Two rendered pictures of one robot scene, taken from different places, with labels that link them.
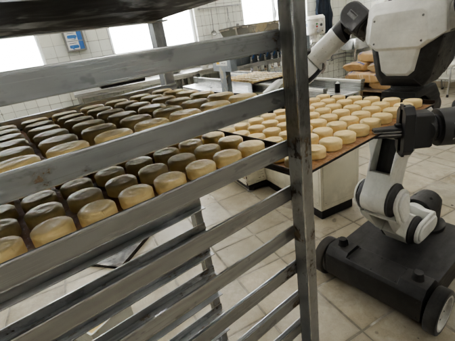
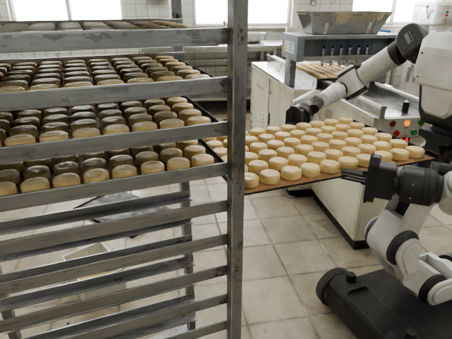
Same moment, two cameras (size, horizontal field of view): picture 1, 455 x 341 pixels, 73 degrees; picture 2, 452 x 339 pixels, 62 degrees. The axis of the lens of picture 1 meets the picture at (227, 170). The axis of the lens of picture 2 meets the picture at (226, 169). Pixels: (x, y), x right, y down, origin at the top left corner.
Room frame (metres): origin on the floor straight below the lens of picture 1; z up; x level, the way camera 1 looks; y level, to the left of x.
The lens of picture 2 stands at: (-0.21, -0.28, 1.38)
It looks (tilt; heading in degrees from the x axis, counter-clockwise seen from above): 24 degrees down; 13
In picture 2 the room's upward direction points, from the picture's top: straight up
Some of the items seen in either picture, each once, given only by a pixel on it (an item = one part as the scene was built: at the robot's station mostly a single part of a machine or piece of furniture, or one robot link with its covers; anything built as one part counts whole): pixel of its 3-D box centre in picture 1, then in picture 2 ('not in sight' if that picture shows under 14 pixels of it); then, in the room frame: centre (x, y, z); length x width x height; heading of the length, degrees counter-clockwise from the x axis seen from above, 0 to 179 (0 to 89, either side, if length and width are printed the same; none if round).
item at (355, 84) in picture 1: (270, 78); (347, 75); (2.79, -0.50, 0.87); 2.01 x 0.03 x 0.07; 23
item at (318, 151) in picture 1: (313, 152); (269, 176); (0.62, -0.19, 0.99); 0.05 x 0.05 x 0.02
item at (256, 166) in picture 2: not in sight; (258, 167); (0.67, -0.16, 0.99); 0.05 x 0.05 x 0.02
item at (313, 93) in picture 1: (242, 84); (310, 76); (2.67, -0.24, 0.87); 2.01 x 0.03 x 0.07; 23
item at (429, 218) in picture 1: (406, 221); (430, 278); (1.27, -0.85, 0.28); 0.21 x 0.20 x 0.13; 125
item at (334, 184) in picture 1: (305, 143); (360, 160); (2.16, -0.61, 0.45); 0.70 x 0.34 x 0.90; 23
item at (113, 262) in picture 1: (103, 245); (123, 210); (1.90, 0.97, 0.01); 0.60 x 0.40 x 0.03; 70
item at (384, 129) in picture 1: (386, 128); (354, 171); (0.70, -0.40, 0.99); 0.06 x 0.03 x 0.02; 79
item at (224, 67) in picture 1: (261, 65); (337, 58); (2.63, -0.41, 1.01); 0.72 x 0.33 x 0.34; 113
